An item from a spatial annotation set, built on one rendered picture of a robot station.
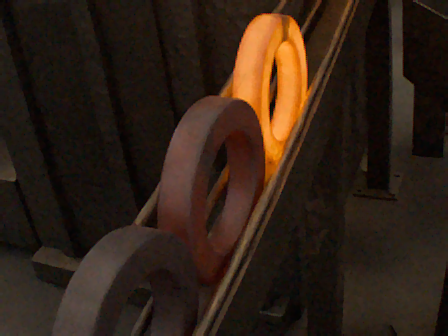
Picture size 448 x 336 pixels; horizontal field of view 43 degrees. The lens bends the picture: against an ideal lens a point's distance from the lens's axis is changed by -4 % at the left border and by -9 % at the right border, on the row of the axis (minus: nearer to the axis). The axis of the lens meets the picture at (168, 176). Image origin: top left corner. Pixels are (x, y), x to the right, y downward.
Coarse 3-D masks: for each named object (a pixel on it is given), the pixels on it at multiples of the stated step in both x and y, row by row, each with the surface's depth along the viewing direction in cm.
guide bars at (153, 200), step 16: (288, 0) 89; (320, 0) 99; (320, 16) 103; (304, 32) 91; (224, 96) 70; (272, 96) 79; (224, 176) 68; (144, 208) 57; (208, 208) 64; (144, 224) 56; (144, 320) 54
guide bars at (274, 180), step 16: (352, 0) 95; (336, 32) 87; (336, 48) 84; (320, 64) 80; (320, 80) 78; (304, 112) 72; (288, 144) 68; (288, 160) 69; (272, 176) 64; (272, 192) 63; (256, 208) 61; (256, 224) 60; (240, 240) 58; (240, 256) 57; (224, 272) 56; (224, 288) 54; (208, 304) 53; (208, 320) 52
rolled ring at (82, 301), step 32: (96, 256) 42; (128, 256) 42; (160, 256) 46; (96, 288) 40; (128, 288) 42; (160, 288) 51; (192, 288) 52; (64, 320) 40; (96, 320) 39; (160, 320) 53; (192, 320) 53
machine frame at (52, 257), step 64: (0, 0) 111; (64, 0) 106; (128, 0) 100; (192, 0) 93; (256, 0) 90; (0, 64) 120; (64, 64) 115; (128, 64) 108; (192, 64) 99; (0, 128) 136; (64, 128) 125; (128, 128) 117; (64, 192) 138; (128, 192) 124; (64, 256) 150; (256, 320) 124
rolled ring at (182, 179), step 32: (192, 128) 52; (224, 128) 54; (256, 128) 61; (192, 160) 51; (256, 160) 63; (160, 192) 52; (192, 192) 50; (256, 192) 64; (160, 224) 52; (192, 224) 51; (224, 224) 63; (192, 256) 52; (224, 256) 58
